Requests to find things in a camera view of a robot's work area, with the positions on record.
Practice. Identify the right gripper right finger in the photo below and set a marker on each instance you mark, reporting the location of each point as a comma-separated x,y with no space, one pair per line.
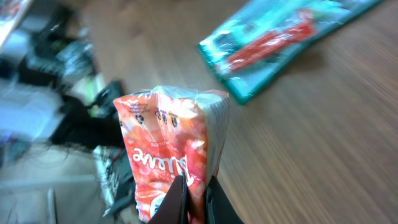
219,210

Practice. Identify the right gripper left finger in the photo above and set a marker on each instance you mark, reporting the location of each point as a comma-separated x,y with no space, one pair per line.
173,209

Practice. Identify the green white gloves packet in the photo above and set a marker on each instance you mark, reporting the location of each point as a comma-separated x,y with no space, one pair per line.
246,83

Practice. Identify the red sachet stick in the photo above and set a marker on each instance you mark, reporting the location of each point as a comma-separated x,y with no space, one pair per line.
272,42

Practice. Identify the mint green wipes packet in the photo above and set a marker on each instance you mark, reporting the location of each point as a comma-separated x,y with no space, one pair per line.
258,17

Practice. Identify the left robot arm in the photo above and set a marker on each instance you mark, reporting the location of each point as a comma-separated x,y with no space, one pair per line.
58,61

